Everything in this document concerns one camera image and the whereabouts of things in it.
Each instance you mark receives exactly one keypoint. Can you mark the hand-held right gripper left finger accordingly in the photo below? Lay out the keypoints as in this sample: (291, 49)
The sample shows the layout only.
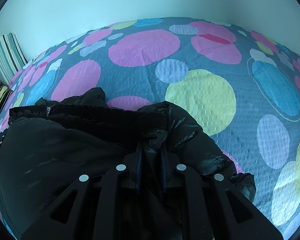
(139, 165)

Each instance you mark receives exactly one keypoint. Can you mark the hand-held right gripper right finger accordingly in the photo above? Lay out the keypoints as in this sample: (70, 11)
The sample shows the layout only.
(164, 167)

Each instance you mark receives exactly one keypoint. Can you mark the black puffer jacket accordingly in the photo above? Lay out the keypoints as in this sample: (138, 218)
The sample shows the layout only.
(65, 142)

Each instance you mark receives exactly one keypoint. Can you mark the bed with polka-dot sheet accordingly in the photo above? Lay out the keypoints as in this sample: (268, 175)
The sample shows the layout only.
(202, 97)

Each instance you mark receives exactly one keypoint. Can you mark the striped headboard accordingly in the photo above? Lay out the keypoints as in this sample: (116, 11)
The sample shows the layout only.
(7, 55)

